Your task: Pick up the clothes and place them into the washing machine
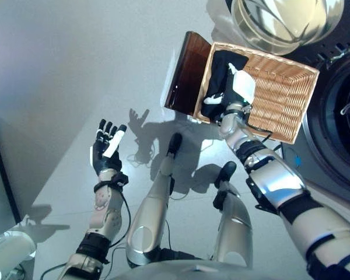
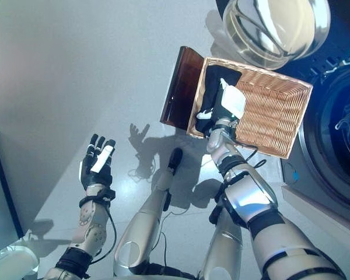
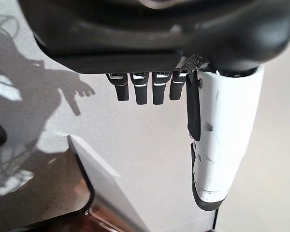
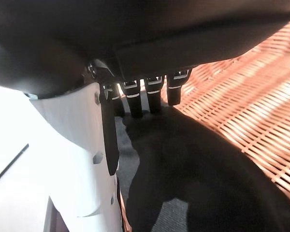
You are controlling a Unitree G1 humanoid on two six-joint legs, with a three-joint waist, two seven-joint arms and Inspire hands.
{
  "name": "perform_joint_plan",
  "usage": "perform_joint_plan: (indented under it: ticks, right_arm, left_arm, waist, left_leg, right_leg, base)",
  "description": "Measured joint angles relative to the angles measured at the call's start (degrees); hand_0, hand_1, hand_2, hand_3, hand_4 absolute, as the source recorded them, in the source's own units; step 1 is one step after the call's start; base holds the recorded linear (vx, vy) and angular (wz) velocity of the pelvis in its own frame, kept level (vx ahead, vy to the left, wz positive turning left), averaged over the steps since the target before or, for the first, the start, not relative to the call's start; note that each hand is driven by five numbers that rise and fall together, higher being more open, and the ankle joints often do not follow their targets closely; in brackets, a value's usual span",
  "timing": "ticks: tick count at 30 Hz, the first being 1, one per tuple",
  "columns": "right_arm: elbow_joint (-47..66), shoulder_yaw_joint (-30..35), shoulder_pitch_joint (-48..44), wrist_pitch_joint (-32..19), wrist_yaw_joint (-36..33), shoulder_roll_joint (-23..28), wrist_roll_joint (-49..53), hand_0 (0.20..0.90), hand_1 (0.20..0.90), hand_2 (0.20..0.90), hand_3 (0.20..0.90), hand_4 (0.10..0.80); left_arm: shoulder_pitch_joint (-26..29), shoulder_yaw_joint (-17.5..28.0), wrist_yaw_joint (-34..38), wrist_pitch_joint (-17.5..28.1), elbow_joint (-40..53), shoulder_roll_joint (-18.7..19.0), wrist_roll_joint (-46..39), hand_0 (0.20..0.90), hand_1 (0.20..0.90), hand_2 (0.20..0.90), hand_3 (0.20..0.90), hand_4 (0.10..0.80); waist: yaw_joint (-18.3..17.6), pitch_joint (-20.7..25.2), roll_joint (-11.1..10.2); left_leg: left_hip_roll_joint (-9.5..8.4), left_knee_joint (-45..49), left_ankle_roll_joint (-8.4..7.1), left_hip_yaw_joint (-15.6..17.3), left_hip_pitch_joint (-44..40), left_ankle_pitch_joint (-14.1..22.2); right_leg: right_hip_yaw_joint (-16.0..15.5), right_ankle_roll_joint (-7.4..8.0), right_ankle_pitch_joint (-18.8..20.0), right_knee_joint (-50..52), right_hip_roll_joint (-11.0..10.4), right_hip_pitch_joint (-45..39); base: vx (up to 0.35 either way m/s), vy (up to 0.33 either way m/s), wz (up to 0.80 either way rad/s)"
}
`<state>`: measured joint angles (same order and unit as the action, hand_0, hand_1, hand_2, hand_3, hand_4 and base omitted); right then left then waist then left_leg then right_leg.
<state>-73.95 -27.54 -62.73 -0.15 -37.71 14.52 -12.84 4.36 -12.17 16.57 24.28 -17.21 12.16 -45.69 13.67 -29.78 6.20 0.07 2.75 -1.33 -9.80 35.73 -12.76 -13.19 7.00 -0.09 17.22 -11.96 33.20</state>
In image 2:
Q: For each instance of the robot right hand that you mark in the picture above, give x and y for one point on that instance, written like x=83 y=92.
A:
x=233 y=100

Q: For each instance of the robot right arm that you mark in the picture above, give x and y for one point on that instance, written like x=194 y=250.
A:
x=251 y=201

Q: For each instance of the robot left leg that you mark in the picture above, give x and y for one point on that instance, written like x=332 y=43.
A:
x=143 y=227

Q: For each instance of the black garment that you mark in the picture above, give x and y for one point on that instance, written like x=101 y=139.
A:
x=216 y=84

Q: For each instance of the silver robot torso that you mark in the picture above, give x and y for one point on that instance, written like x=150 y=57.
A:
x=151 y=271

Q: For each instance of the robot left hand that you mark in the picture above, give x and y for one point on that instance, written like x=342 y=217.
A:
x=97 y=175

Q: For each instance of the rectangular wicker laundry basket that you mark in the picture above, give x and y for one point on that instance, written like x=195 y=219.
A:
x=274 y=111

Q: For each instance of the grey front-load washing machine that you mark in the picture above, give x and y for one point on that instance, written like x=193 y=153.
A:
x=309 y=151

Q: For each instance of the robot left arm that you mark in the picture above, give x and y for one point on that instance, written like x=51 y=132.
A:
x=90 y=227

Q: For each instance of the robot right leg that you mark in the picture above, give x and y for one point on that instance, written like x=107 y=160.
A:
x=224 y=251

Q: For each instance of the robot leg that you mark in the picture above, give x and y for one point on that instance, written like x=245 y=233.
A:
x=143 y=227
x=224 y=251

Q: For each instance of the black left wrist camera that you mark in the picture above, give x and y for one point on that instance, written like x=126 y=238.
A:
x=108 y=195

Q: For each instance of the round glass washer door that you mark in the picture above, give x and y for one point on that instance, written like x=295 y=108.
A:
x=265 y=29

